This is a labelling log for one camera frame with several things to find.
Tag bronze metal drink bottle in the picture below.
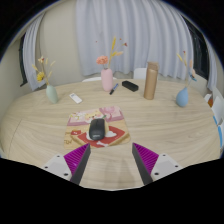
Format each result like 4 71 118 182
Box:
143 61 160 101

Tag colourful printed mouse pad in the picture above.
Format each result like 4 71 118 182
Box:
63 106 132 150

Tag white and blue chairs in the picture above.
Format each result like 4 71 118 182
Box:
203 87 224 149

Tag pink vase with dried flowers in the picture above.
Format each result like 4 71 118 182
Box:
95 36 128 92

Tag blue vase with dried flowers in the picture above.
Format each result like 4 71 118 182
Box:
175 50 198 108

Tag green vase with dried flowers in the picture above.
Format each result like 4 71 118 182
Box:
31 55 60 105

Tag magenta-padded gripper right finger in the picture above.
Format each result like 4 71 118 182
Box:
131 142 183 186

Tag narrow white curtain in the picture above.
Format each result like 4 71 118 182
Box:
22 13 46 92
204 36 218 91

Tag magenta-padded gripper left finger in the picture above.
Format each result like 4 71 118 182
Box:
42 142 92 186

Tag small white remote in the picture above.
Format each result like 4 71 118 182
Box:
68 92 83 105

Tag black computer mouse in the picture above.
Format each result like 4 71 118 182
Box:
88 118 107 141

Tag dark window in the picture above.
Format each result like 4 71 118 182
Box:
18 33 29 88
181 15 210 81

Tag dark marker pen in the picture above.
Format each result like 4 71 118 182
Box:
109 83 120 96

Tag small black case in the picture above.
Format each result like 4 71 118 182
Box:
121 80 140 93

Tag wide white curtain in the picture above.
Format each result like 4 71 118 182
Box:
74 0 195 81

